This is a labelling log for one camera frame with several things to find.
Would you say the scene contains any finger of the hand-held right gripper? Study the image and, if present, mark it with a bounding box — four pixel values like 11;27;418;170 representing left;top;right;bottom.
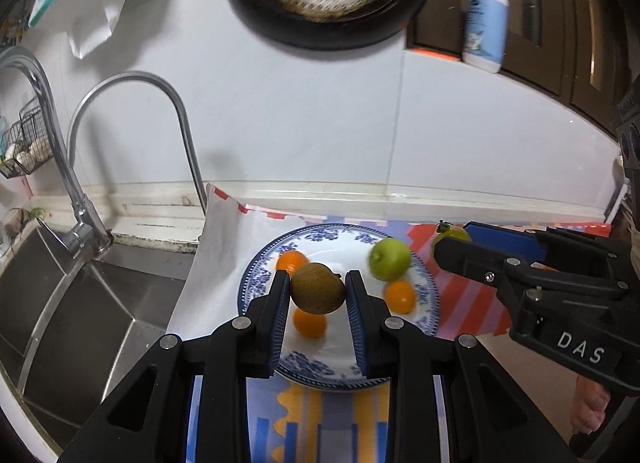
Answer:
433;235;630;335
470;223;637;285

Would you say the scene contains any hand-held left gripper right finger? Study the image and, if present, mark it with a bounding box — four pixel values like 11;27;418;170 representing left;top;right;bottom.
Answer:
345;270;583;463

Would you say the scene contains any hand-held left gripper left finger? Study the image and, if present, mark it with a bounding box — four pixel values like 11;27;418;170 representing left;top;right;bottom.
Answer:
59;270;292;463

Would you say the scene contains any orange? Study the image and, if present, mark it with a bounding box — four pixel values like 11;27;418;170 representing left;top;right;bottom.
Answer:
276;250;311;274
384;279;417;314
292;307;328;340

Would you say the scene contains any large yellow green fruit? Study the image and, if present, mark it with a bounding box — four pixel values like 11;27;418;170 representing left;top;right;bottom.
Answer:
432;223;473;246

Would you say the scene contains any brown kiwi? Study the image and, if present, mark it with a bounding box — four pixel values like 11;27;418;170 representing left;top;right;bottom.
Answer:
291;263;347;315

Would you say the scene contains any green apple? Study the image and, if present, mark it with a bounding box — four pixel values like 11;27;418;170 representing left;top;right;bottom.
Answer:
368;238;412;281

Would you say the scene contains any blue rimmed white plate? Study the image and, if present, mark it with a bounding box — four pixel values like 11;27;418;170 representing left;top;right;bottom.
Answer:
237;223;441;391

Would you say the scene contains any person's right hand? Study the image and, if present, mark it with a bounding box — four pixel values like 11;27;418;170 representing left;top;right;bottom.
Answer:
572;375;613;444

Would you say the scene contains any colourful patterned cloth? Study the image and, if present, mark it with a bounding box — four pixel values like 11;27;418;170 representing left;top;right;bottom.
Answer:
165;184;613;463

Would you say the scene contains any steel sink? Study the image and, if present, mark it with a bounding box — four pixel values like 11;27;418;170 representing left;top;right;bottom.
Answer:
0;223;201;454

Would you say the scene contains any dark wooden cabinet door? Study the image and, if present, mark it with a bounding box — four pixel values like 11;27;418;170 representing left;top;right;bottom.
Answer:
570;0;632;144
405;0;576;100

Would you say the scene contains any blue white pump bottle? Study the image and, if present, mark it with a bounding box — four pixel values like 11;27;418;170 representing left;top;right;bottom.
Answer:
461;0;510;74

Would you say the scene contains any crumpled dish cloth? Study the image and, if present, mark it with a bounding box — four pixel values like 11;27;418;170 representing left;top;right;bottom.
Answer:
2;206;53;239

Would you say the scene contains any chrome gooseneck faucet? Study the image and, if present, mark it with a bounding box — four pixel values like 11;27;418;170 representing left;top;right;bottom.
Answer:
67;70;208;224

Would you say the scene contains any tall chrome faucet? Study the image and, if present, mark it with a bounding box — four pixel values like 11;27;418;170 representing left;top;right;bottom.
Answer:
0;48;113;256

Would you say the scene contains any white plastic bag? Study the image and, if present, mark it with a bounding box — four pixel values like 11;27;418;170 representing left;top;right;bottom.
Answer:
65;0;146;60

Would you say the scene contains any black wire basket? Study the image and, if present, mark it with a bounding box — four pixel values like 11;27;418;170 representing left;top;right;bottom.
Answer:
0;97;56;179

